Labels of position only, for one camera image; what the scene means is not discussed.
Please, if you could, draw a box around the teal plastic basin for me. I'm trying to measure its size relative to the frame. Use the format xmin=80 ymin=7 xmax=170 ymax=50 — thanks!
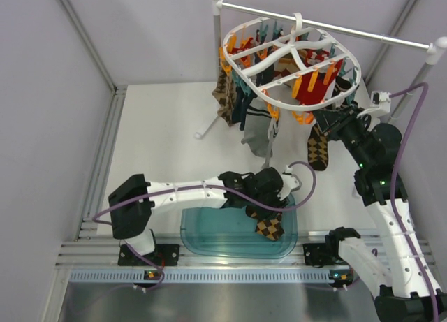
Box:
xmin=180 ymin=207 xmax=298 ymax=259

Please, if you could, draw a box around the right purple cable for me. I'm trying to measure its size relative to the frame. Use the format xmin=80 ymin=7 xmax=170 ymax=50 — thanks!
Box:
xmin=389 ymin=82 xmax=441 ymax=322

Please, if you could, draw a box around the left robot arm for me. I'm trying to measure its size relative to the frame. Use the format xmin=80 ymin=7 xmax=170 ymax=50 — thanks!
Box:
xmin=108 ymin=167 xmax=299 ymax=264

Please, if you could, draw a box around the grey striped sock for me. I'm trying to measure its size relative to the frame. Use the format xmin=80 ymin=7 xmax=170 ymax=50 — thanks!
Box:
xmin=241 ymin=99 xmax=272 ymax=158
xmin=259 ymin=118 xmax=280 ymax=169

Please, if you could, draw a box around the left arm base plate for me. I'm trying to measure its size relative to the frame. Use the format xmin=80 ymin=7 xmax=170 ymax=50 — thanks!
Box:
xmin=117 ymin=244 xmax=179 ymax=267

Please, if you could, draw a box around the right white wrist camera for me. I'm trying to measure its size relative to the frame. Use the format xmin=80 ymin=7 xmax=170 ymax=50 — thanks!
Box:
xmin=370 ymin=91 xmax=391 ymax=117

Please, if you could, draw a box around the brown argyle sock front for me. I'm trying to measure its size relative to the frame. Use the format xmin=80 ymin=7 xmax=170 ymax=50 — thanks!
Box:
xmin=307 ymin=124 xmax=329 ymax=171

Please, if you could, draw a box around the red sock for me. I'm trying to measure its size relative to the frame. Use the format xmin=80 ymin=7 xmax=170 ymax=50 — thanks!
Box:
xmin=295 ymin=70 xmax=338 ymax=106

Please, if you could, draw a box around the perforated cable duct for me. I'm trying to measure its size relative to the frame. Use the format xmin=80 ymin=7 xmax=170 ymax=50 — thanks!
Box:
xmin=70 ymin=268 xmax=353 ymax=284

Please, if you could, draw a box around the white oval clip hanger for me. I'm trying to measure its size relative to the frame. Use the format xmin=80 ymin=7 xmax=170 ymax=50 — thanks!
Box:
xmin=219 ymin=14 xmax=361 ymax=112

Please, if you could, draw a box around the brown argyle sock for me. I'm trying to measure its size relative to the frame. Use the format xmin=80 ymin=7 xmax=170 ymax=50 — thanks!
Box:
xmin=307 ymin=124 xmax=329 ymax=171
xmin=255 ymin=214 xmax=285 ymax=242

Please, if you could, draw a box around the brown argyle sock back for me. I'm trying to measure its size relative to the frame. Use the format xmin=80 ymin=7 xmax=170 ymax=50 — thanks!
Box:
xmin=255 ymin=214 xmax=285 ymax=242

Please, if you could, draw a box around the brown patterned hanging sock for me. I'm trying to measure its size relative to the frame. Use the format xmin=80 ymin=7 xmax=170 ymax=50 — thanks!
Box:
xmin=212 ymin=68 xmax=236 ymax=126

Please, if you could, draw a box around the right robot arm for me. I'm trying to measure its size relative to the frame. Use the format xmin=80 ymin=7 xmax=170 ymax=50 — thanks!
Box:
xmin=314 ymin=106 xmax=446 ymax=321

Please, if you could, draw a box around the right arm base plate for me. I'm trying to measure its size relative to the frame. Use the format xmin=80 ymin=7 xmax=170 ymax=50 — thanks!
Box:
xmin=302 ymin=243 xmax=344 ymax=268

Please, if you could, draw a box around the white drying rack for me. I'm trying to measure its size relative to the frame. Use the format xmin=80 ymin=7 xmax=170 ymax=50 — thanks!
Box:
xmin=193 ymin=0 xmax=447 ymax=199

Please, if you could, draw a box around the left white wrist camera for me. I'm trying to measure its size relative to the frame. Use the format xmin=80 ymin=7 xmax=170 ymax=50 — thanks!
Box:
xmin=278 ymin=166 xmax=302 ymax=200

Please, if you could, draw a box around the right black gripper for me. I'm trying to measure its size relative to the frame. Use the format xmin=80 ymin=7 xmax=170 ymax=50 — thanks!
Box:
xmin=313 ymin=103 xmax=372 ymax=168

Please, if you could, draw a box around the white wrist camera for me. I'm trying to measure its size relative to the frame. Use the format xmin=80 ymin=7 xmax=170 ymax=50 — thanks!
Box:
xmin=370 ymin=91 xmax=391 ymax=117
xmin=278 ymin=166 xmax=302 ymax=200

